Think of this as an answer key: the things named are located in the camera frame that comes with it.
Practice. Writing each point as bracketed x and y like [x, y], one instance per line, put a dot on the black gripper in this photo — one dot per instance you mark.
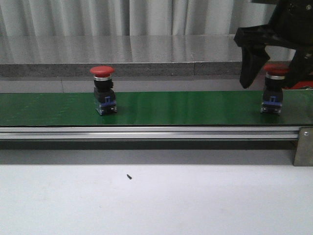
[290, 26]

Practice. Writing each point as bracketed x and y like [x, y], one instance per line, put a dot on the red mushroom push button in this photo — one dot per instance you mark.
[105, 99]
[272, 97]

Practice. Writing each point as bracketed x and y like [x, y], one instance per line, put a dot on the red plastic tray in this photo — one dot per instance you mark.
[302, 85]

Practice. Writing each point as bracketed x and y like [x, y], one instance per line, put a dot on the green conveyor belt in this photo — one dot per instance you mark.
[155, 108]

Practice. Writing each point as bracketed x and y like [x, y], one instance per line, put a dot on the grey stone counter ledge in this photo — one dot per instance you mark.
[130, 56]

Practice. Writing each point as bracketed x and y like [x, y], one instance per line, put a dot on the grey curtain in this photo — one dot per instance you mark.
[129, 17]

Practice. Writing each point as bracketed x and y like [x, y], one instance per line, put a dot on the metal conveyor support bracket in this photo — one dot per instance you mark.
[304, 150]

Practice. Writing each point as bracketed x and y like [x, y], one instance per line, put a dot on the aluminium conveyor side rail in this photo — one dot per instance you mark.
[149, 132]

